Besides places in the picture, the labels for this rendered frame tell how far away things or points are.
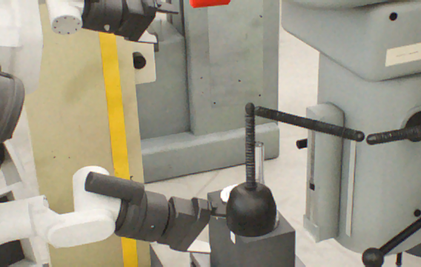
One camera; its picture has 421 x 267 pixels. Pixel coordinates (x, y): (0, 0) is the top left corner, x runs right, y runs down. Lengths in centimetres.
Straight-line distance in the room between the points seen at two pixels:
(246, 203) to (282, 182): 289
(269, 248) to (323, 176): 52
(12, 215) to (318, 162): 51
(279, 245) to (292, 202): 216
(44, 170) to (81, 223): 168
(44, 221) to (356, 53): 59
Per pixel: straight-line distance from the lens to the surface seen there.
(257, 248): 153
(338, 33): 94
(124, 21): 164
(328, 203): 108
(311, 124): 91
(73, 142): 285
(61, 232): 122
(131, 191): 123
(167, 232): 130
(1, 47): 115
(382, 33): 88
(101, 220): 121
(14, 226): 125
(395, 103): 97
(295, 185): 386
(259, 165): 149
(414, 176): 104
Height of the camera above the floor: 198
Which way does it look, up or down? 27 degrees down
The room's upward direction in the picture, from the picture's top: 2 degrees counter-clockwise
